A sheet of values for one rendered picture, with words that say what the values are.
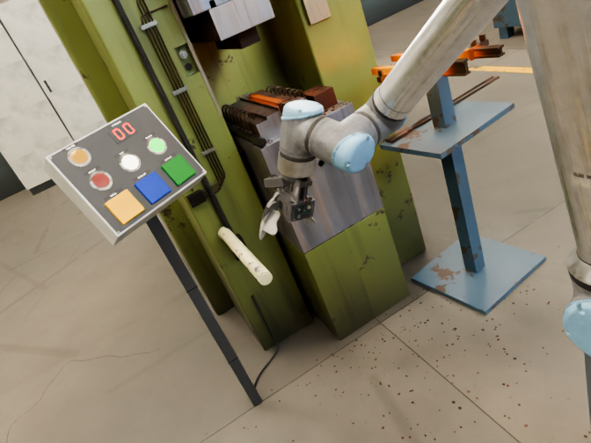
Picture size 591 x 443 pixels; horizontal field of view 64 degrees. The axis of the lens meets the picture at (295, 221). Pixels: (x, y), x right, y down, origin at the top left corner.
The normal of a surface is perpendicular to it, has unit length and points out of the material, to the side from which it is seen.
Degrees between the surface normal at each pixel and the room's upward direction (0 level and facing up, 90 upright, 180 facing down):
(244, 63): 90
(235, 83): 90
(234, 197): 90
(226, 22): 90
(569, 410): 0
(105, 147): 60
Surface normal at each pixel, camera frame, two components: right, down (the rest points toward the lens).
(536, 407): -0.34, -0.82
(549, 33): -0.74, 0.54
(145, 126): 0.47, -0.35
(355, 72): 0.42, 0.30
